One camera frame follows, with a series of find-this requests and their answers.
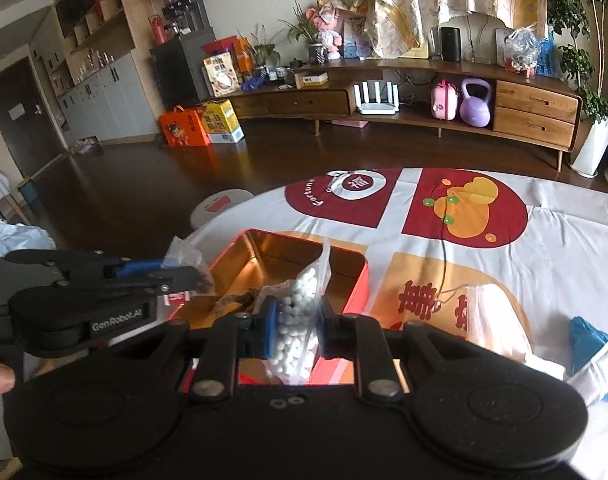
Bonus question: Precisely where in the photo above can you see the black coffee machine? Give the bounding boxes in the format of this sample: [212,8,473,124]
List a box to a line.
[161,0,211,37]

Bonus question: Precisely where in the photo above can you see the red flat carton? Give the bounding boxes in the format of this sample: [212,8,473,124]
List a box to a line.
[201,36,239,56]

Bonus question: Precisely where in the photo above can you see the orange gift box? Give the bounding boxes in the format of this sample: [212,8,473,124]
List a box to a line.
[158,106,212,147]

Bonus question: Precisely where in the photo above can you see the potted green plant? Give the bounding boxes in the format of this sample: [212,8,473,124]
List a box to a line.
[279,0,329,64]

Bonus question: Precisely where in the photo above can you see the blue plastic container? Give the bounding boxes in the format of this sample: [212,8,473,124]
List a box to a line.
[536,37,557,78]

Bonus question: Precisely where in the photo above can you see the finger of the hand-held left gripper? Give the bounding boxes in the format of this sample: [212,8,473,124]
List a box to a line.
[4,249,165,286]
[54,266,215,297]

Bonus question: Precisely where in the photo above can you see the purple kettlebell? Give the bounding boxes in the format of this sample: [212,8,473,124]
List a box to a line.
[458,77,494,127]

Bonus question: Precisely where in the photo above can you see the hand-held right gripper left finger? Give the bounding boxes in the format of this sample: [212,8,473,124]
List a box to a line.
[149,296,281,406]

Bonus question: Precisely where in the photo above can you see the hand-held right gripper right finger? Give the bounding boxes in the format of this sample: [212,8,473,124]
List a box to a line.
[318,296,464,406]

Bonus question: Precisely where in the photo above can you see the clear plastic bag of goods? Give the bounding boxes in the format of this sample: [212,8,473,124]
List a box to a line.
[504,25,542,77]

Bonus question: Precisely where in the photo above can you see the clear bag of white beads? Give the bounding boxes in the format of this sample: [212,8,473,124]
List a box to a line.
[258,239,332,386]

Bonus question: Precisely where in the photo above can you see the black cylinder speaker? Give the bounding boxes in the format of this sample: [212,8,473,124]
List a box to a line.
[440,26,463,62]

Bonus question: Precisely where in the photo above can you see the small leafy plant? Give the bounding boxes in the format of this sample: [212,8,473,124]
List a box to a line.
[246,25,285,68]

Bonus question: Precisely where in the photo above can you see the patterned beige curtain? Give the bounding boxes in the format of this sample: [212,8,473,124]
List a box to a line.
[351,0,549,58]

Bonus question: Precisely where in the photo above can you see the printed tablecloth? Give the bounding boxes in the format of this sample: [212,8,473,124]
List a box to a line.
[24,167,608,480]

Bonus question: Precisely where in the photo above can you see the brown woven item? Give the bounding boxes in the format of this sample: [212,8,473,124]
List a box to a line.
[215,287,259,318]

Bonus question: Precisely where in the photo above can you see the wooden shelf unit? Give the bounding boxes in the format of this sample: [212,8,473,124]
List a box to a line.
[31,0,172,86]

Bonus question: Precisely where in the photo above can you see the white drawstring bag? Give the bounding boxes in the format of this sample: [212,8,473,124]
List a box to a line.
[434,180,567,378]

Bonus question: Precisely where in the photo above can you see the dark wooden door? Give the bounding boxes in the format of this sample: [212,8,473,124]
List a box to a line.
[0,55,67,181]

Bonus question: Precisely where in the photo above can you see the white wall cabinets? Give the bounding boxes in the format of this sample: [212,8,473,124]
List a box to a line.
[56,52,159,146]

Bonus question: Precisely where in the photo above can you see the white plastic bag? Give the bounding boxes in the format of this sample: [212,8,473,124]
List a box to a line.
[0,220,57,261]

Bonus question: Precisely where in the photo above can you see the wooden media cabinet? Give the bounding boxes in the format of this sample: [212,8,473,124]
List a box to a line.
[224,57,583,171]

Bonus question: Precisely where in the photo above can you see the red tin box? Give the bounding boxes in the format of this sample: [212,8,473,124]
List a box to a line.
[166,228,371,391]

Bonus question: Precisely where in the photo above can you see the beige printed carton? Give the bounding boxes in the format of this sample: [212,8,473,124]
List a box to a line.
[202,52,241,98]

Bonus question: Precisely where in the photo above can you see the clear bag with dark contents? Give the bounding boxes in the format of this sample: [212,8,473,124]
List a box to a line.
[163,236,217,297]

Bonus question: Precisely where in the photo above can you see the pink doll bouquet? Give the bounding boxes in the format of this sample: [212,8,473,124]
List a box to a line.
[305,0,357,61]

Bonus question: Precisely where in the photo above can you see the blue plastic bag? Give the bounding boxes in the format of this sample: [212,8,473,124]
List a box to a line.
[568,316,608,403]

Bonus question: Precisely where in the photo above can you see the black cabinet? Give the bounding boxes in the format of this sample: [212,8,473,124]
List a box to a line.
[149,35,217,109]

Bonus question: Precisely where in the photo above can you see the white router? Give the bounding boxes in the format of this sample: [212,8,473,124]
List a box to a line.
[353,81,401,115]

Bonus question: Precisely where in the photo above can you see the beige scalloped panel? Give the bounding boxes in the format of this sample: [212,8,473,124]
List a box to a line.
[454,12,509,63]

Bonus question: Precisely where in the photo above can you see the orange carton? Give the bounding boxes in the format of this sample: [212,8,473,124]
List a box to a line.
[231,36,255,73]

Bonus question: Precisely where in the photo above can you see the yellow gift box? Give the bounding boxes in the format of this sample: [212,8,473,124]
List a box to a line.
[196,99,245,144]

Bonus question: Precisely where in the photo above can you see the tall tree in white pot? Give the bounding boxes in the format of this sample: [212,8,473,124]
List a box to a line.
[546,0,608,178]

